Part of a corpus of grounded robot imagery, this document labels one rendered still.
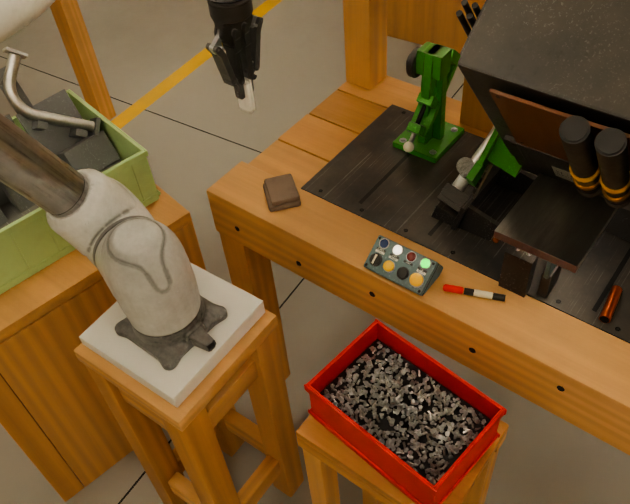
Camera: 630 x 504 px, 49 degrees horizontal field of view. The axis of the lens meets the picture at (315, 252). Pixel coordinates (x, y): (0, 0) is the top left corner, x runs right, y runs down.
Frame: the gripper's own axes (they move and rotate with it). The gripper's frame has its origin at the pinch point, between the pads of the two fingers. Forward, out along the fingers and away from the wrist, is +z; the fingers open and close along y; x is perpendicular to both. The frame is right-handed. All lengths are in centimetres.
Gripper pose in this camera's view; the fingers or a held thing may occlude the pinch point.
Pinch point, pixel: (245, 94)
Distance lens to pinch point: 134.9
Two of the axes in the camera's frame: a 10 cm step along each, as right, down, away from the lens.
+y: -6.1, 6.1, -5.1
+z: 0.7, 6.8, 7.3
